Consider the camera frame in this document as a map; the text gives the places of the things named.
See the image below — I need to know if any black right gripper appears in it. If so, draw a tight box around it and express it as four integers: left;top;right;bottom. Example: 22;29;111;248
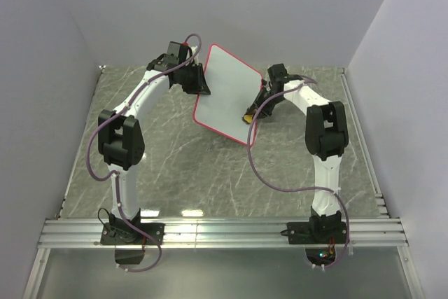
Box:
245;88;283;121

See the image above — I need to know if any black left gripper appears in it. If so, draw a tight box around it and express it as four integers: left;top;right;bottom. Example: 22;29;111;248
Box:
181;64;211;98

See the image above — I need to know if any yellow bone-shaped eraser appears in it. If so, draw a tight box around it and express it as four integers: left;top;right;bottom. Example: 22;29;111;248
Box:
243;114;253;123

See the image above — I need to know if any pink framed whiteboard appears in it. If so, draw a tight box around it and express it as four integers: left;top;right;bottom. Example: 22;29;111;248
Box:
192;43;263;146

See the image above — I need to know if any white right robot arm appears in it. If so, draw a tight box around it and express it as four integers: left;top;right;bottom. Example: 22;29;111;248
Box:
242;64;349;243

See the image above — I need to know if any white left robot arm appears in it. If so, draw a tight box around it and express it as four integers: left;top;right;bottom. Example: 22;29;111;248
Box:
97;41;211;244

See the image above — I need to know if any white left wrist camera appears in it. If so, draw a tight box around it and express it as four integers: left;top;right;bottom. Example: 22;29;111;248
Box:
183;41;198;63

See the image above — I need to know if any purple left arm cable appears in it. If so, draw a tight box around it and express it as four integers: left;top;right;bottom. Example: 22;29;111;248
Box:
85;34;201;274

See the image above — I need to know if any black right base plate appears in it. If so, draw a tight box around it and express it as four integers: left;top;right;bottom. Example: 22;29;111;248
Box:
280;222;349;245

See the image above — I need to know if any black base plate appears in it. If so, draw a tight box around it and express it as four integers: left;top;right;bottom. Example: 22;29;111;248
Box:
99;223;165;246
280;222;349;245

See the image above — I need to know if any aluminium front rail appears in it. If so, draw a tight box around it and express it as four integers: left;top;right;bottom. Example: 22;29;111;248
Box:
37;218;408;249

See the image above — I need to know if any aluminium rail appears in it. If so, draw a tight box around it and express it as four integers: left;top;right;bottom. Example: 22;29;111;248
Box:
37;218;408;249
337;67;425;298

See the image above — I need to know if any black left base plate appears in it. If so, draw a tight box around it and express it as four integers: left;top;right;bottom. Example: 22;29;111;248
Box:
99;223;165;246

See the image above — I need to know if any aluminium right side rail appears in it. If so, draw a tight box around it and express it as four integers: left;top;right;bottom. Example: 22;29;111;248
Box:
337;67;425;298

